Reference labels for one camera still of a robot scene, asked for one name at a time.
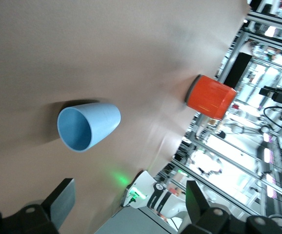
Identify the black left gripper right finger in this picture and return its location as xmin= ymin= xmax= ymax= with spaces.
xmin=180 ymin=180 xmax=282 ymax=234

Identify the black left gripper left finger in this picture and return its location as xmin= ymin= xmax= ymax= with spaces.
xmin=0 ymin=178 xmax=76 ymax=234

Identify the blue plastic cup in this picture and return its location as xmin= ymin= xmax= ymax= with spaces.
xmin=57 ymin=102 xmax=121 ymax=153

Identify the black flat panel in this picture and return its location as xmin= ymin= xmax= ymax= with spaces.
xmin=225 ymin=52 xmax=253 ymax=90

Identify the brown table mat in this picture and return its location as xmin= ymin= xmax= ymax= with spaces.
xmin=0 ymin=0 xmax=251 ymax=234

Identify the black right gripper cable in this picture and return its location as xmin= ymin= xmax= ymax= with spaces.
xmin=262 ymin=105 xmax=282 ymax=134

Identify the aluminium frame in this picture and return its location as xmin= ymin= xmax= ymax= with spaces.
xmin=155 ymin=0 xmax=282 ymax=234

